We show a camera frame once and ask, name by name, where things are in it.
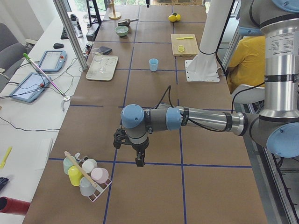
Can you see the green cup in rack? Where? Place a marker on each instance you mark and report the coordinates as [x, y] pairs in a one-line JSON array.
[[66, 165]]

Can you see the light blue cup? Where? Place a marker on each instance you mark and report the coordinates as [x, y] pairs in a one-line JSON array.
[[153, 64]]

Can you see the wooden rack handle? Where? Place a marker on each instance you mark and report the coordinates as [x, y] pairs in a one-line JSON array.
[[69, 156]]

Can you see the black computer mouse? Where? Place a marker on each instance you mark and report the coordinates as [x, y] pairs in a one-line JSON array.
[[58, 45]]

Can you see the aluminium frame post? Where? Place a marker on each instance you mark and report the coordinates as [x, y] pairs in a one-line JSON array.
[[61, 9]]

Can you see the black keyboard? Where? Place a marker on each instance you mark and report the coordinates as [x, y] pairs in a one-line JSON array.
[[64, 35]]

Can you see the metal ice scoop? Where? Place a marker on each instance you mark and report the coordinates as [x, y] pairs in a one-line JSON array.
[[126, 22]]

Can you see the white wire cup rack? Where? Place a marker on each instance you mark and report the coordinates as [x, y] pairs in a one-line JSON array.
[[100, 188]]

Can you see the far blue teach pendant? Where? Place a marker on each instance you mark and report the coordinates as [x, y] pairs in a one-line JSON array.
[[52, 60]]

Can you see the green bowl of ice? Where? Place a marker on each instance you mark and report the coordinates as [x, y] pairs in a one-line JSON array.
[[121, 30]]

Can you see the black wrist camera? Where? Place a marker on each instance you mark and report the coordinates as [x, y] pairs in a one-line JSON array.
[[120, 138]]

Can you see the metal stirring rod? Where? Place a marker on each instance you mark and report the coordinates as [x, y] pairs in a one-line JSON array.
[[38, 69]]

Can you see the grey cup in rack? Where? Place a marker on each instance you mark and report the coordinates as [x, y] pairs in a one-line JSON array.
[[86, 187]]

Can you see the red cylinder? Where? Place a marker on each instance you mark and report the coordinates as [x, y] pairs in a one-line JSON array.
[[13, 206]]

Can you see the wooden cutting board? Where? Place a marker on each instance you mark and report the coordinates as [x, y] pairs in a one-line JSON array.
[[190, 45]]

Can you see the yellow lemon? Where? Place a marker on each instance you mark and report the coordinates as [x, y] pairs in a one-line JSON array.
[[172, 18], [178, 17]]

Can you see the blue teach pendant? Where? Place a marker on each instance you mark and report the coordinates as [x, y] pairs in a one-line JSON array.
[[52, 60], [30, 88]]

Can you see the black box device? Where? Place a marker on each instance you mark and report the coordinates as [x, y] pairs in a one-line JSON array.
[[92, 32]]

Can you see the yellow cup in rack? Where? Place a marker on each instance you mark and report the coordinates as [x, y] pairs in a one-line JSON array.
[[75, 175]]

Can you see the wooden mug tree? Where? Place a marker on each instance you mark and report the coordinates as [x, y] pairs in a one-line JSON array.
[[113, 15]]

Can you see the white plastic chair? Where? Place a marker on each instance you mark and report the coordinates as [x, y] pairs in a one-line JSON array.
[[245, 94]]

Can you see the white cup in rack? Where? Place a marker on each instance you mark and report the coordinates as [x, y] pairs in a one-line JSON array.
[[89, 165]]

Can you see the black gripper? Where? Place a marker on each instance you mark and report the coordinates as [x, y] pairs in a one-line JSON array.
[[139, 149]]

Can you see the person in yellow shirt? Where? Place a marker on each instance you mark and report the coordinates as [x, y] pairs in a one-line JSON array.
[[247, 65]]

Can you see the near blue teach pendant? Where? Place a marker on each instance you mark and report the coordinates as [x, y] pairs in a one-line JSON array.
[[30, 88]]

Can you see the grey folded cloth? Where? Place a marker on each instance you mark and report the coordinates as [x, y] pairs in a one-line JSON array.
[[105, 50]]

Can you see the clear wine glass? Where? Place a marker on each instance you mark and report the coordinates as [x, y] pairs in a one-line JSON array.
[[98, 57]]

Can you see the cream bear tray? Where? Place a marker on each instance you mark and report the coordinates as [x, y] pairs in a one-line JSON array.
[[109, 63]]

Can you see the yellow lemon slice stack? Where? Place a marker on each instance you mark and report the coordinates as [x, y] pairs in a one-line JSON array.
[[181, 48]]

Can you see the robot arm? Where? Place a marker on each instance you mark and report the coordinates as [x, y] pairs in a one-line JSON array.
[[267, 56]]

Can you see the grey office chair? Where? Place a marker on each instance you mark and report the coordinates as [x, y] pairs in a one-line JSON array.
[[11, 54]]

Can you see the yellow plastic knife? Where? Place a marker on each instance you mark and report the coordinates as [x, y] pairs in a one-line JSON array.
[[183, 38]]

